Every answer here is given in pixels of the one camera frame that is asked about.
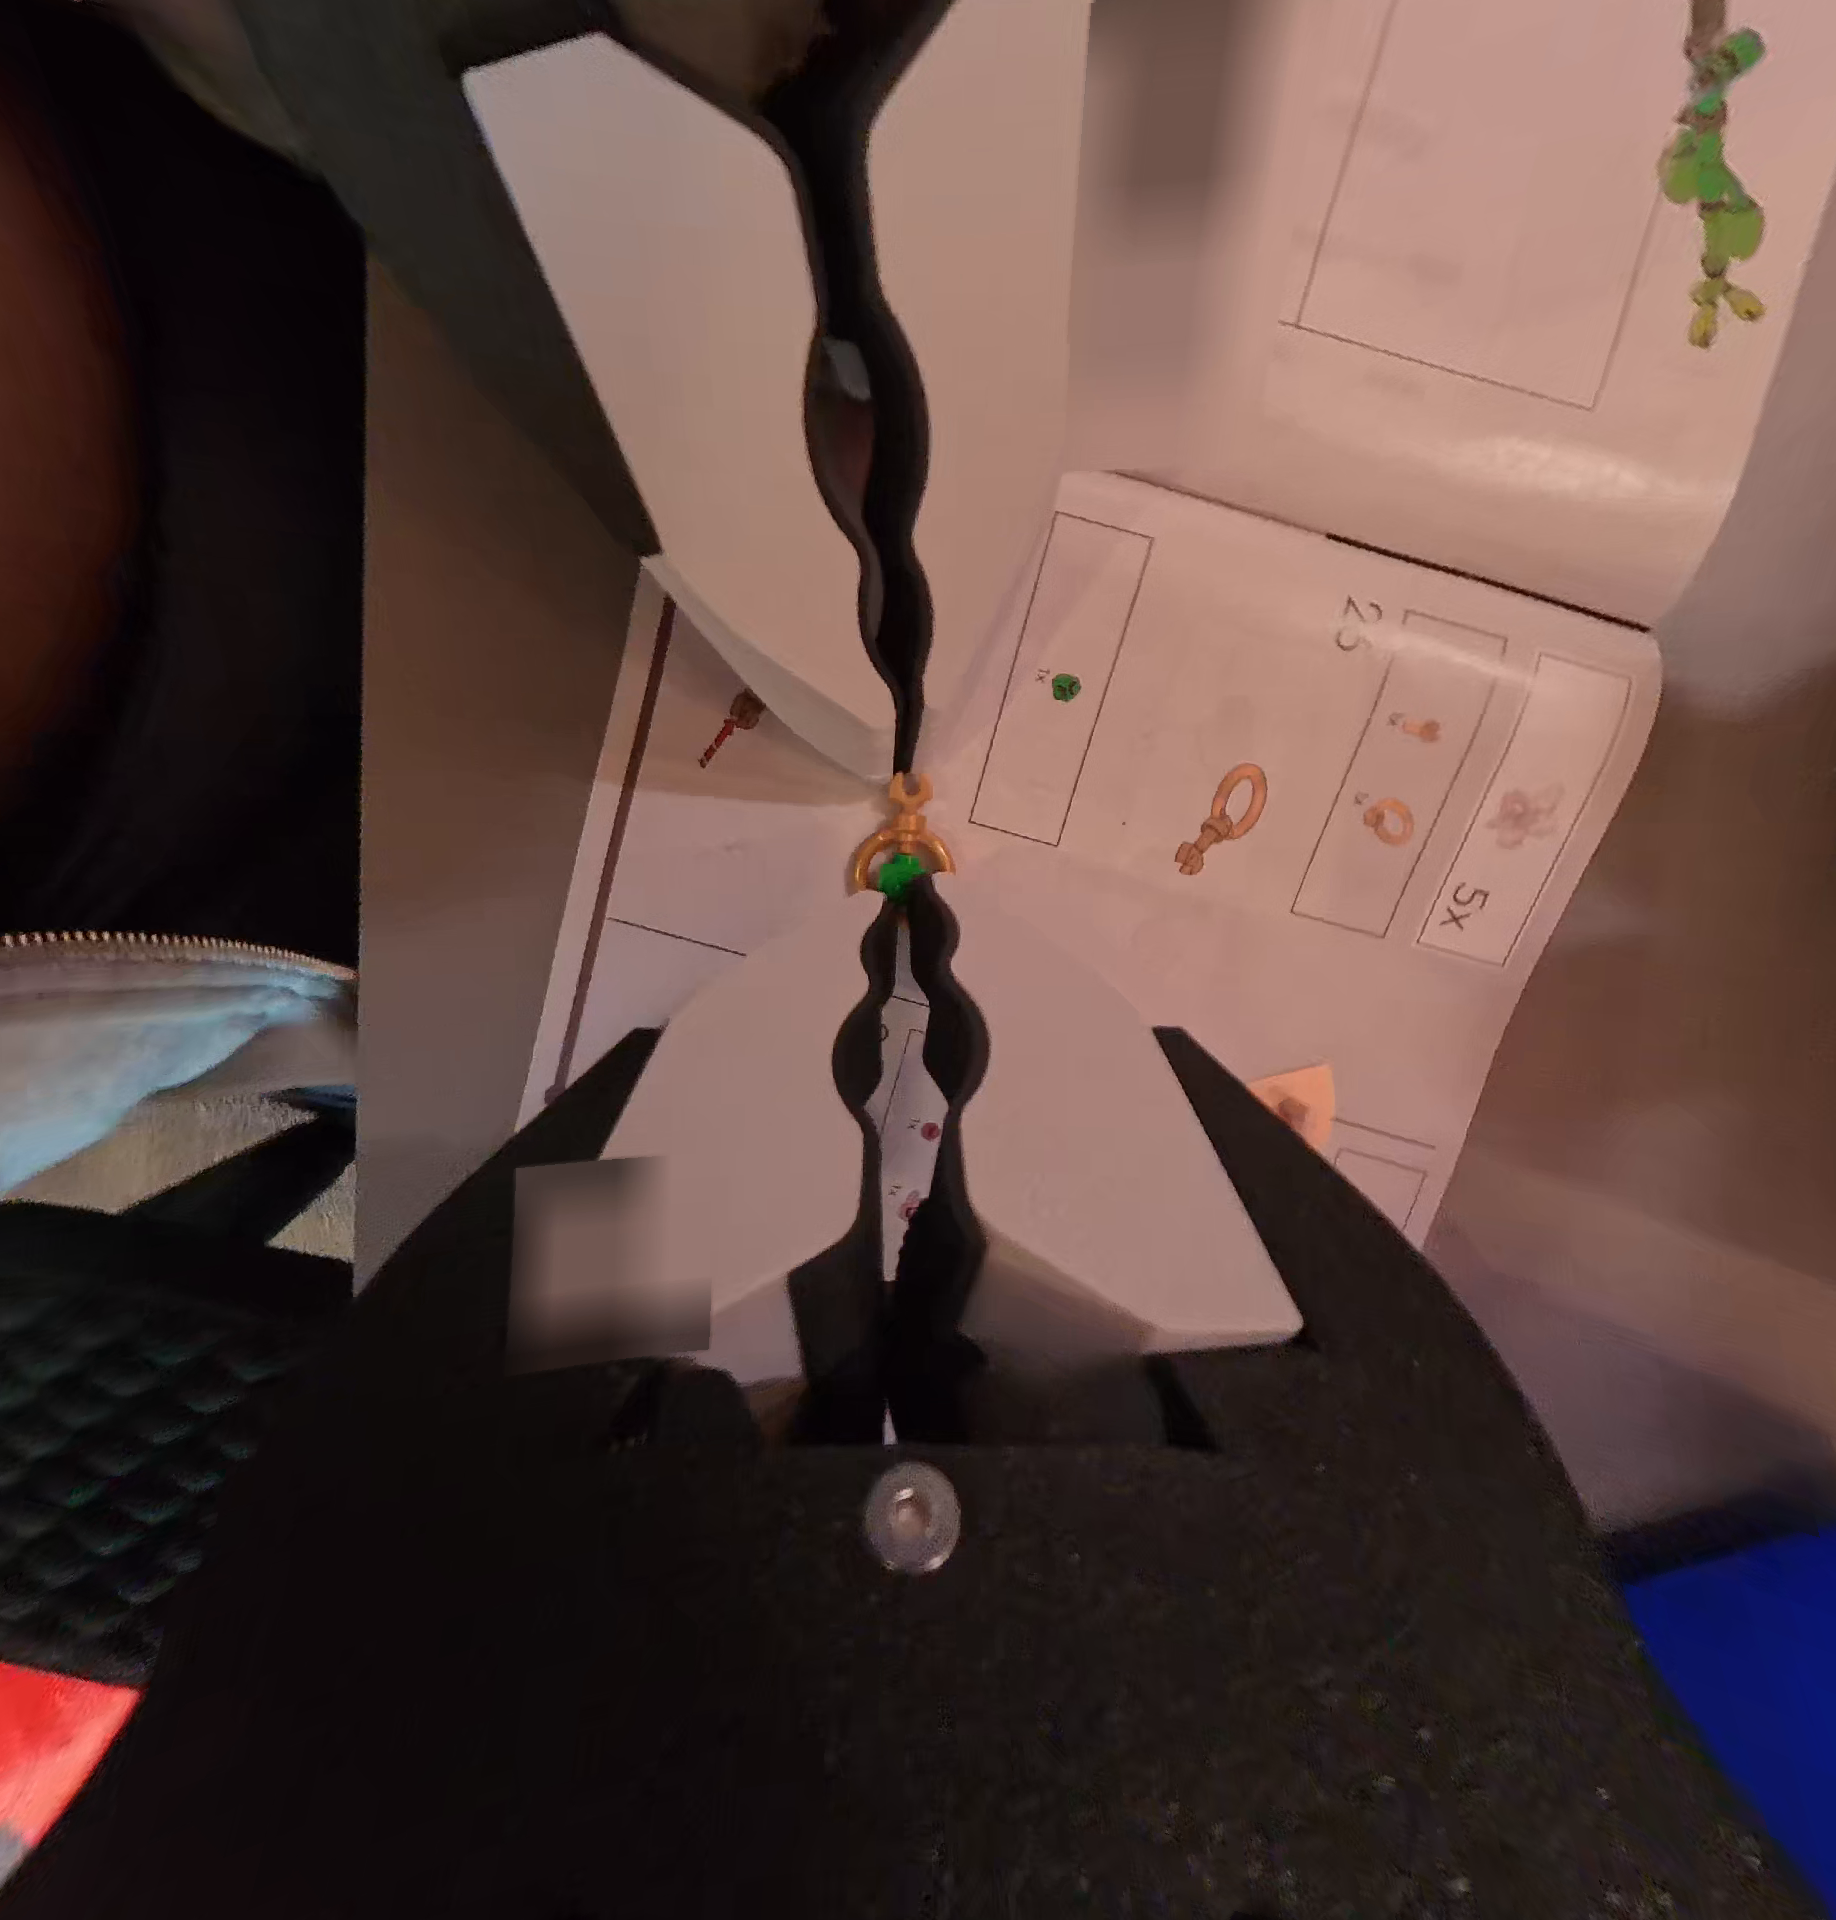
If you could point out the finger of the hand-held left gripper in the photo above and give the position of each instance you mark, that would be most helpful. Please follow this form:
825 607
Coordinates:
992 301
663 331

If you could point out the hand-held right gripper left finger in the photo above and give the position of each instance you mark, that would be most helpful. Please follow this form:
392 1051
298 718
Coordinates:
752 1096

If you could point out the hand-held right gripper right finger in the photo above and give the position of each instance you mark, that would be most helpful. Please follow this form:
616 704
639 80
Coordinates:
1097 1140

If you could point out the green stud piece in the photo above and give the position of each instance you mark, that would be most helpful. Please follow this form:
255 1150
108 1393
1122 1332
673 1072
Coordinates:
901 877

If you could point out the person's left forearm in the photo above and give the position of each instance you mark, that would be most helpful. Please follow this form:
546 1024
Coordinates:
33 451

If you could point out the grey desk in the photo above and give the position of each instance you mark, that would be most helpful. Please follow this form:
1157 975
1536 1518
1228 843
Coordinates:
467 751

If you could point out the pink petal piece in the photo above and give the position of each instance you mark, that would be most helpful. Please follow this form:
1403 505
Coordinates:
1297 1096

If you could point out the open instruction booklet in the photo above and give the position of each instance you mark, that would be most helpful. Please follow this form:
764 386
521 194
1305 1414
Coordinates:
1202 601

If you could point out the black mesh chair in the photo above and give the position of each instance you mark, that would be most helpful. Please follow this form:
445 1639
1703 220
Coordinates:
78 1440

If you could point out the blue plastic storage bin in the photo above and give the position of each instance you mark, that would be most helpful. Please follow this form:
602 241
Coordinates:
1773 1726

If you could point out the red panel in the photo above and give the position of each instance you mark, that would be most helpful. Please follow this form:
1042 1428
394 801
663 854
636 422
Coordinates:
33 1740

